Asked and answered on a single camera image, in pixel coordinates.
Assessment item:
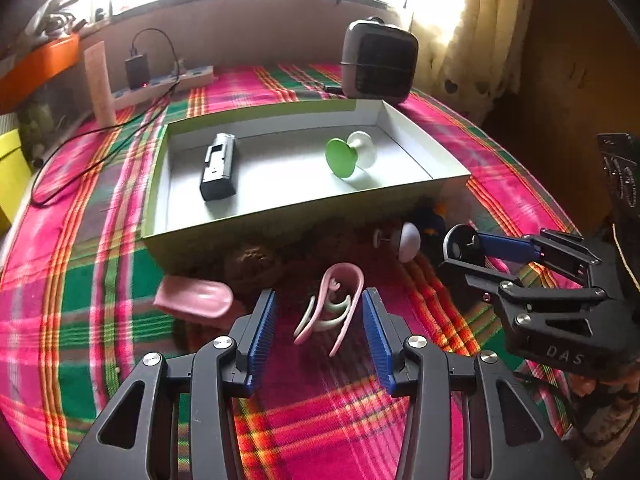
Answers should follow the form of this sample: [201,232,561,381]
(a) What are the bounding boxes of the black round holder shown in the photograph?
[443,223,485,267]

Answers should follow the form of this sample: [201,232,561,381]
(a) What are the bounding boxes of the black charger cable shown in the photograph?
[31,29,181,207]

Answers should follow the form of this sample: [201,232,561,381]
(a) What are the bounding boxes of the brown fuzzy ball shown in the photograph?
[223,242,282,293]

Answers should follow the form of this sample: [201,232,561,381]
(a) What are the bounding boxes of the green and white cardboard box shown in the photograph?
[140,99,472,273]

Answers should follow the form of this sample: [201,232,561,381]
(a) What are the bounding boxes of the yellow box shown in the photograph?
[0,129,32,231]

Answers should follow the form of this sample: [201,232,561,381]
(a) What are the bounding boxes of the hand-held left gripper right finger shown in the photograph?
[362,287,583,480]

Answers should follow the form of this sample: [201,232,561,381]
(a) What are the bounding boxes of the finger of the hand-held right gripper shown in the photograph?
[475,229,603,273]
[438,255,608,311]

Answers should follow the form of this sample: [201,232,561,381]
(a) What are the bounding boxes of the cream patterned curtain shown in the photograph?
[410,0,536,126]

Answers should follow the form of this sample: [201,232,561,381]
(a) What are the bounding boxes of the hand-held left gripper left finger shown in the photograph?
[60,289,279,480]

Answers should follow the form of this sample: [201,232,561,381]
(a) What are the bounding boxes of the grey space heater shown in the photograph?
[340,17,420,106]

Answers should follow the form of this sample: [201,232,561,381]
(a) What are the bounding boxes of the black and orange toy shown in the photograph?
[412,202,448,236]

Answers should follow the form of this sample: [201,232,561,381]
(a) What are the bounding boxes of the black rectangular device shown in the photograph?
[199,132,237,202]

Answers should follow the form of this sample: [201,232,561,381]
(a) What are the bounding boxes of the green and white suction holder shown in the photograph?
[325,131,385,181]

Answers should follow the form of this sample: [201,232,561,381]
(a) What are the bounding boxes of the pink and white clip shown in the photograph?
[153,276,234,320]
[292,264,365,357]

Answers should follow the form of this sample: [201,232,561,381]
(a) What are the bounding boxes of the pink and green plaid blanket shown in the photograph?
[0,62,586,480]

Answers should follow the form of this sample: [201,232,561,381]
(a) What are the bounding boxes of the black charger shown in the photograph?
[124,54,151,90]

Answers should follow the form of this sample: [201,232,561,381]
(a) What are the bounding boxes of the white dome knob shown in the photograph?
[374,221,422,264]

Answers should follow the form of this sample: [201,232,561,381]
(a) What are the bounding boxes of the white power strip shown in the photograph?
[111,64,217,111]

